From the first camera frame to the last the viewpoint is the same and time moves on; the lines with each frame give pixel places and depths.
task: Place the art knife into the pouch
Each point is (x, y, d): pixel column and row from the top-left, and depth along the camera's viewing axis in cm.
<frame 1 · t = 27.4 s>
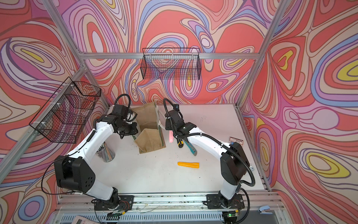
left hand: (138, 131, 85), fingers closed
right hand: (171, 123, 85), fingers open
pink utility knife lower: (171, 137, 83), point 17 cm above the table
orange utility knife: (195, 165, 88), on the table
metal cup of pens: (109, 155, 88), point 5 cm above the table
blade refill package: (235, 140, 98), point 3 cm above the table

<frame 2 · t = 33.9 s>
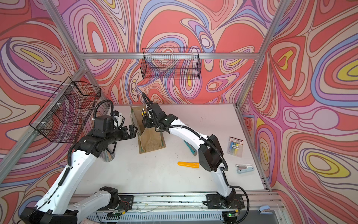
left hand: (131, 129, 74), fingers open
right hand: (147, 124, 85), fingers open
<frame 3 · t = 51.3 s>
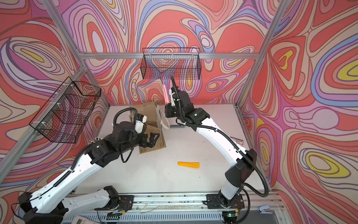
left hand: (153, 133, 68), fingers open
right hand: (166, 111, 74), fingers closed
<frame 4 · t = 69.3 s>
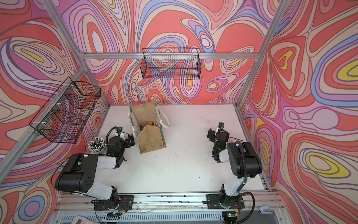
left hand: (126, 135, 93), fingers open
right hand: (217, 132, 96), fingers open
orange utility knife: (150, 123, 106), point 4 cm above the table
